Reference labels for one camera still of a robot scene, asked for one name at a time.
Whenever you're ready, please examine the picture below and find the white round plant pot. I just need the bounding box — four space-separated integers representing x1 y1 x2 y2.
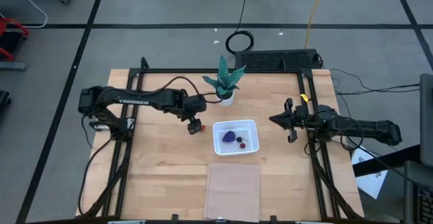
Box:
216 90 235 108

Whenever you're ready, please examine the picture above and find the white perforated plastic basket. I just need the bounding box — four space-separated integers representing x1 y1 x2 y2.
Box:
212 118 260 157

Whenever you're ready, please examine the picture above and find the white floor cable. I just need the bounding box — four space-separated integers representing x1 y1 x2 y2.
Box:
0 0 49 28

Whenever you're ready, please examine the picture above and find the red metal frame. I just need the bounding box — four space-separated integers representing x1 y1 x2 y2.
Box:
0 16 30 62

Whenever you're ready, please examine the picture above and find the black aluminium table frame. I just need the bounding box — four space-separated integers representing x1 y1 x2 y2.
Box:
76 56 365 223

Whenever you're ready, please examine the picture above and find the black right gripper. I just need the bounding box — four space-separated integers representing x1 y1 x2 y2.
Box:
269 97 309 143

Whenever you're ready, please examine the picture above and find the beige folded cloth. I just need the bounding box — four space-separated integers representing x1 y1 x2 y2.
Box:
204 162 262 223

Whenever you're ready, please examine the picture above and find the grey workstation furniture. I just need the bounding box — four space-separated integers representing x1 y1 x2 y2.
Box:
402 73 433 224

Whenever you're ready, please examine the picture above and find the purple grape bunch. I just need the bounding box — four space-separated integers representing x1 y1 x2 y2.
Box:
222 130 237 143

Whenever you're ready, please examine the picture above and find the yellow hanging cable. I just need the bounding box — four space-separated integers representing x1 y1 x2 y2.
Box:
304 0 326 50

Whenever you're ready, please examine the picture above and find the white paper sheet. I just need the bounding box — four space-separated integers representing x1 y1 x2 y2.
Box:
351 144 390 200

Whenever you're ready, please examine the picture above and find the green snake plant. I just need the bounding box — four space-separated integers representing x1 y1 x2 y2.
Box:
202 54 247 96

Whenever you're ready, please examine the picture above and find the black coiled floor cable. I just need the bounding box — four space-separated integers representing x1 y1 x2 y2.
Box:
216 0 261 55

